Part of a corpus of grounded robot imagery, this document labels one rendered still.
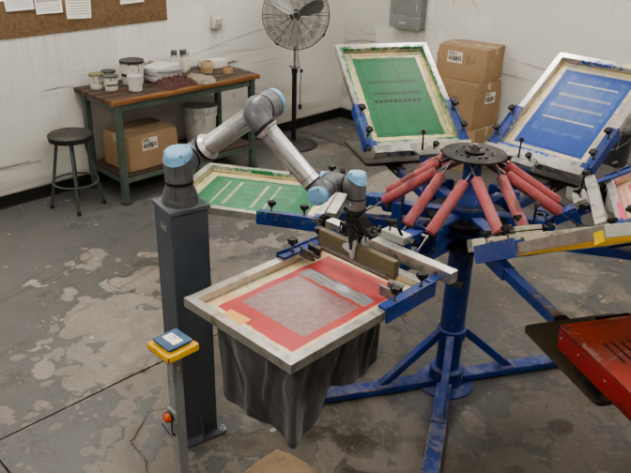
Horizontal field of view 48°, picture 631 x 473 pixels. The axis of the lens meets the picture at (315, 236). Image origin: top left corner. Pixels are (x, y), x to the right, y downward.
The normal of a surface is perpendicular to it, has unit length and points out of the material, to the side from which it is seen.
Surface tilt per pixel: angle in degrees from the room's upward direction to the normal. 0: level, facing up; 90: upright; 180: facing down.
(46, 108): 90
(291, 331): 0
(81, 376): 0
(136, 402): 0
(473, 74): 94
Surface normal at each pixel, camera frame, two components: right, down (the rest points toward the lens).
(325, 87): 0.71, 0.33
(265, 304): 0.03, -0.90
